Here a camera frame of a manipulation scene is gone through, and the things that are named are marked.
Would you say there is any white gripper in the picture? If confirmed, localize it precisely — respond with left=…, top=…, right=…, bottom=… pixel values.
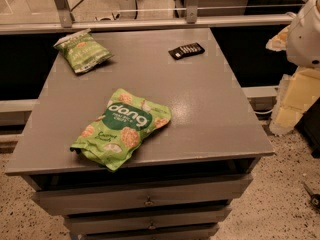
left=266, top=0, right=320, bottom=135

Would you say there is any black rxbar chocolate bar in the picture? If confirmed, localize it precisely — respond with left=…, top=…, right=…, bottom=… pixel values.
left=168, top=43, right=205, bottom=60

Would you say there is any green dang rice chips bag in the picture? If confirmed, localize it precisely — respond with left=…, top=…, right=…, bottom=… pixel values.
left=70, top=89, right=171, bottom=172

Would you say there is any green jalapeno chip bag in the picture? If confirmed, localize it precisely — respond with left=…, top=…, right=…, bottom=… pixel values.
left=54, top=29, right=113, bottom=74

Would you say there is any grey drawer cabinet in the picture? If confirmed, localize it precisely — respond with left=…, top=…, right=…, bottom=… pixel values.
left=6, top=29, right=273, bottom=240

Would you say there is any bottom drawer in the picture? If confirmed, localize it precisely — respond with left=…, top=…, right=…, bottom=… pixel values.
left=85, top=224, right=219, bottom=240

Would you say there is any middle drawer with knob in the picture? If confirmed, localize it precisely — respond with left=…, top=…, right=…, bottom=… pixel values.
left=65, top=205, right=231, bottom=235

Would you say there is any drawer with knob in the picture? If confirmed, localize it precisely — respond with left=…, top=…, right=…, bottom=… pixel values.
left=32, top=174, right=253, bottom=215
left=65, top=205, right=231, bottom=235

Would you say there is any top drawer with knob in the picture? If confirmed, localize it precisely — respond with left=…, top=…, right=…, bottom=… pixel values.
left=32, top=174, right=253, bottom=215

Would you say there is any white cable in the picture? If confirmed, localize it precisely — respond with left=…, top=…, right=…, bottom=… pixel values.
left=253, top=107, right=275, bottom=116

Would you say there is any metal railing frame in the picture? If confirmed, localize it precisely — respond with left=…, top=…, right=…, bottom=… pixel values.
left=0, top=0, right=307, bottom=35

